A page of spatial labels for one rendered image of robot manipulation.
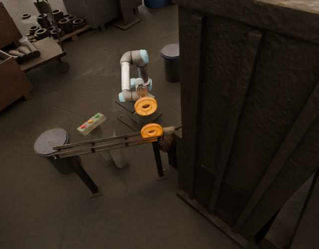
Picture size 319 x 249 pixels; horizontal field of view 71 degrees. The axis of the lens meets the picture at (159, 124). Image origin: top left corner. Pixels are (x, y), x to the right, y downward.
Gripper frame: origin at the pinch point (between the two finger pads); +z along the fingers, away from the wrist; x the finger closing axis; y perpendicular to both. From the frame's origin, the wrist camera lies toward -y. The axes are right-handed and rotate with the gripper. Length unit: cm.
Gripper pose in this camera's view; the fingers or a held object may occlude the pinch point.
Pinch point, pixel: (145, 104)
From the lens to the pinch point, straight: 155.1
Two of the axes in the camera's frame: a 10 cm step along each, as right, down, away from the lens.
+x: 9.7, -2.4, 0.7
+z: 1.9, 5.5, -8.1
